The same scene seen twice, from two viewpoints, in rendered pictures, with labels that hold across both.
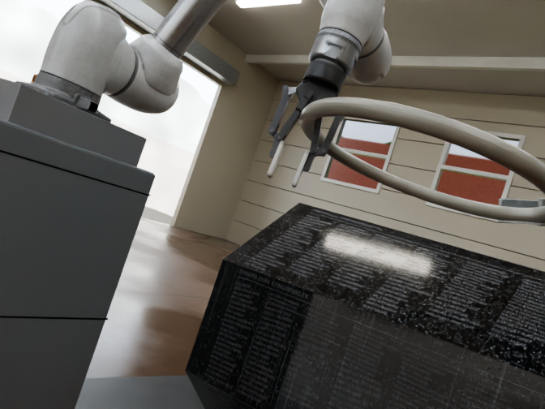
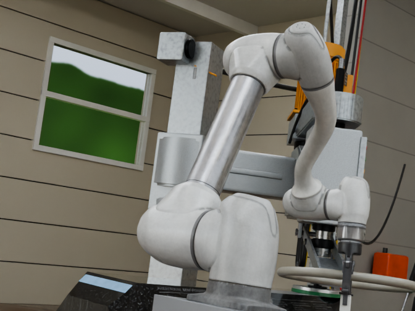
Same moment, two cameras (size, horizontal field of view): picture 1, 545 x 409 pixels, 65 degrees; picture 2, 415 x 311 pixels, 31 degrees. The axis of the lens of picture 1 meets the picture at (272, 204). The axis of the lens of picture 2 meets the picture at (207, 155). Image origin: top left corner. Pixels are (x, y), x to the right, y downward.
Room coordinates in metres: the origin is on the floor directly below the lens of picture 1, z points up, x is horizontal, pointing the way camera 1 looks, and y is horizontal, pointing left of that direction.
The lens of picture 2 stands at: (0.97, 2.42, 1.04)
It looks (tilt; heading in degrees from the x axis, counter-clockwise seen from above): 6 degrees up; 278
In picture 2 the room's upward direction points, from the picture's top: 7 degrees clockwise
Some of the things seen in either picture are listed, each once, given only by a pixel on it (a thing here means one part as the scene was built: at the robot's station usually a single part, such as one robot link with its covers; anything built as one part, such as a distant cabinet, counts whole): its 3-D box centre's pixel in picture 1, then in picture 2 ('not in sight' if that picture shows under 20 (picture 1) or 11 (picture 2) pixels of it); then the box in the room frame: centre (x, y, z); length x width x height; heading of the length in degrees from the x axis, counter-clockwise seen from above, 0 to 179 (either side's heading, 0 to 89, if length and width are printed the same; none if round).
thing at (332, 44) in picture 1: (333, 55); (351, 233); (0.81, -0.02, 1.12); 0.09 x 0.09 x 0.06
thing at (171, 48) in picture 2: not in sight; (176, 49); (1.71, -1.29, 2.00); 0.20 x 0.18 x 0.15; 134
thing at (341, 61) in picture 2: not in sight; (339, 78); (0.88, -0.88, 1.83); 0.04 x 0.04 x 0.17
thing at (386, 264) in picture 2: not in sight; (393, 269); (0.21, -3.89, 1.00); 0.50 x 0.22 x 0.33; 51
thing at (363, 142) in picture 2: not in sight; (359, 170); (0.76, -0.83, 1.42); 0.08 x 0.03 x 0.28; 97
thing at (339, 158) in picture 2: not in sight; (325, 181); (0.89, -0.96, 1.37); 0.36 x 0.22 x 0.45; 97
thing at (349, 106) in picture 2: not in sight; (323, 126); (0.92, -1.23, 1.66); 0.96 x 0.25 x 0.17; 97
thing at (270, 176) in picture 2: not in sight; (224, 171); (1.40, -1.44, 1.41); 0.74 x 0.34 x 0.25; 13
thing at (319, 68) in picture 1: (319, 90); (349, 256); (0.81, -0.02, 1.05); 0.08 x 0.07 x 0.09; 83
